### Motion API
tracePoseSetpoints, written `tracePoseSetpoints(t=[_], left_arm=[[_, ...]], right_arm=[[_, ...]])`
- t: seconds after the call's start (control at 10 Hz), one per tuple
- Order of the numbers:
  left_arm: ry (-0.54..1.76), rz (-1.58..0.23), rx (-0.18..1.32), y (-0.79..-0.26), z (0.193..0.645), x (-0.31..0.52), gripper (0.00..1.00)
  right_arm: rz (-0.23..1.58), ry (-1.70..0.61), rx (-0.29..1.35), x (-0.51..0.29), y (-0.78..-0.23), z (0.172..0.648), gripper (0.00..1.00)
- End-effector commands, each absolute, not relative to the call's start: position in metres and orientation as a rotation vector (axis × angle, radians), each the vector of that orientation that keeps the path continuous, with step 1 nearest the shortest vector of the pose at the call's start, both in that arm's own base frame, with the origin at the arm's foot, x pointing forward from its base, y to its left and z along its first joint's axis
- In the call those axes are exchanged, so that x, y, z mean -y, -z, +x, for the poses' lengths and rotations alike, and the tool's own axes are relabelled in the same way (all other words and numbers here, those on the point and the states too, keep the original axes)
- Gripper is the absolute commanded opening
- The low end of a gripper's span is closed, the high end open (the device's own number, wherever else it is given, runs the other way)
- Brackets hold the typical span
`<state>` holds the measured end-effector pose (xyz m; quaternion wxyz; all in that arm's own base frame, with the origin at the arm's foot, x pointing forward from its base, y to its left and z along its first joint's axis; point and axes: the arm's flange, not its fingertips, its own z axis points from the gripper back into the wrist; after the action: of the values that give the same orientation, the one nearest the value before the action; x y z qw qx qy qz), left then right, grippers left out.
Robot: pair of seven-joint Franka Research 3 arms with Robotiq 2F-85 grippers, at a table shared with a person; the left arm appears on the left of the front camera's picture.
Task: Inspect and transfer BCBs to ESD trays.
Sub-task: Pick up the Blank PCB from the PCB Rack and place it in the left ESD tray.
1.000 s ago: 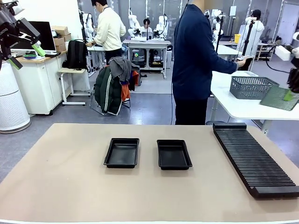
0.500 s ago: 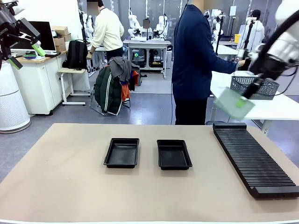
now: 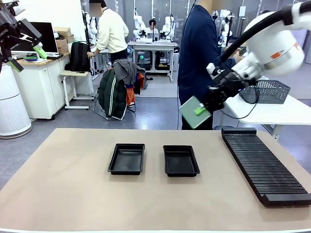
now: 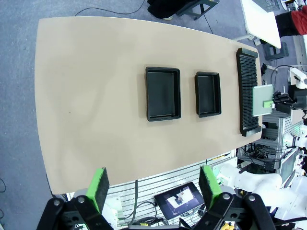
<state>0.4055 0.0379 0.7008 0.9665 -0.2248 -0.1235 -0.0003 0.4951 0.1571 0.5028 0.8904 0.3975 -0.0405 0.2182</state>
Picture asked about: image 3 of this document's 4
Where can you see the grey mesh basket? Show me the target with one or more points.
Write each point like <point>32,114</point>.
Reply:
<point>272,92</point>

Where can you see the orange garment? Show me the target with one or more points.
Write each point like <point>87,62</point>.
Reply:
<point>130,95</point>

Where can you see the seated black-haired person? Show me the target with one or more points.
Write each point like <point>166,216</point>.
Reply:
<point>153,30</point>

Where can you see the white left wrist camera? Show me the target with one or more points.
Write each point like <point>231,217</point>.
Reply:
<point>19,8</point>

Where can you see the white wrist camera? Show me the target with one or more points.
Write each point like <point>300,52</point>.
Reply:
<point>19,8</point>
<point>211,69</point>

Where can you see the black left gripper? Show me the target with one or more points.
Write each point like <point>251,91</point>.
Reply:
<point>6,29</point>

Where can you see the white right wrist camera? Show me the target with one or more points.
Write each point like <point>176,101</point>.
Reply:
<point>211,69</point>

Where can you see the person in navy jacket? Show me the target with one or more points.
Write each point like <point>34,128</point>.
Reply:
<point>196,60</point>

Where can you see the dark green striped jacket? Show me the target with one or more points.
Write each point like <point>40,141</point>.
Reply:
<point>109,97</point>

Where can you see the white cabinet wooden top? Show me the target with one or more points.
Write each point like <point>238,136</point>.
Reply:
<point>43,80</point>

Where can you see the black backpack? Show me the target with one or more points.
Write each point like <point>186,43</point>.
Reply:
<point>79,55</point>

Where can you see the navy person left hand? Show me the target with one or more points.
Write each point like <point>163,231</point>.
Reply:
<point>238,57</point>

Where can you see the green circuit board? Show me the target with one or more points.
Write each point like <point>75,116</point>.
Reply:
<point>188,114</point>

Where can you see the brown cardboard box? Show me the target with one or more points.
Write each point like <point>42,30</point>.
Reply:
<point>63,32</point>
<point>61,43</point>
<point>70,39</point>
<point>63,49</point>

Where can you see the grey hooded garment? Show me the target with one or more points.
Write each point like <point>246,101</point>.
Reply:
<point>126,70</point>

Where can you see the black computer tower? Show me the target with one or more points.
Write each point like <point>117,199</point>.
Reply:
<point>143,60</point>

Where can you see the person in cream sweater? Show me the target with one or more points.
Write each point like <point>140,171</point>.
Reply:
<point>111,31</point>

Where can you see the grey workstation table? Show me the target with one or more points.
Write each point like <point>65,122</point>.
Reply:
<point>153,44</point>

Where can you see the small white rolling table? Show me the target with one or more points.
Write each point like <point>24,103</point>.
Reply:
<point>73,73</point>

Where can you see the white side work table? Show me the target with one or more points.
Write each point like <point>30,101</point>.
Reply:
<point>279,114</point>

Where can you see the black computer monitor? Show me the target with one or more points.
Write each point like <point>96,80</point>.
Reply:
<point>48,38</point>

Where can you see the black plastic ESD tray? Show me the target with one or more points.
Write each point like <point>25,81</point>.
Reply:
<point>181,162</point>
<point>126,160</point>

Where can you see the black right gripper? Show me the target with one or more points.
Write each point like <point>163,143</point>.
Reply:
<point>230,83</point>

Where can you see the white lab robot arm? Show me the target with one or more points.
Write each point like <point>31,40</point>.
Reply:
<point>227,26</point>
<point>168,26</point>
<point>139,24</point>
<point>91,29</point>

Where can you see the black keyboard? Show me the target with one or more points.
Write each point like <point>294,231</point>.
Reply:
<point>54,56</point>

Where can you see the green dish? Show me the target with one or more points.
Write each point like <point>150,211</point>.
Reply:
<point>30,59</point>

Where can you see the navy sleeved left forearm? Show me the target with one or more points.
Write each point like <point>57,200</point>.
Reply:
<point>228,65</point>

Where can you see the white paper sheet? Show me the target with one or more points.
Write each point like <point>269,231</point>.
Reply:
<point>242,11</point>

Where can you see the black tripod stand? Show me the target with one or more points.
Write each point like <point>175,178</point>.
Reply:
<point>85,29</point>

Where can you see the black slotted board rack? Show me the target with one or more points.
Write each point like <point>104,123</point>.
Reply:
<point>262,167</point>

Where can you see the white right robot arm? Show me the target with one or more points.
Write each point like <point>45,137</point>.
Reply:
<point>272,41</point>

